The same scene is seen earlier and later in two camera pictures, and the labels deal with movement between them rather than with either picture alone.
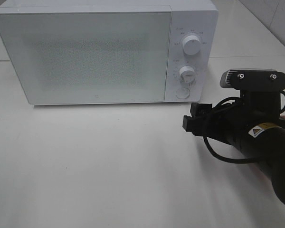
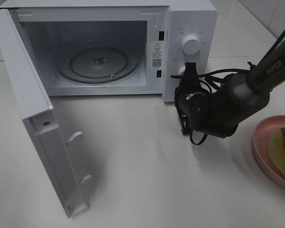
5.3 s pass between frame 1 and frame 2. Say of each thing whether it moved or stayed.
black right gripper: moved
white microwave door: moved
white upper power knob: stayed
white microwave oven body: stayed
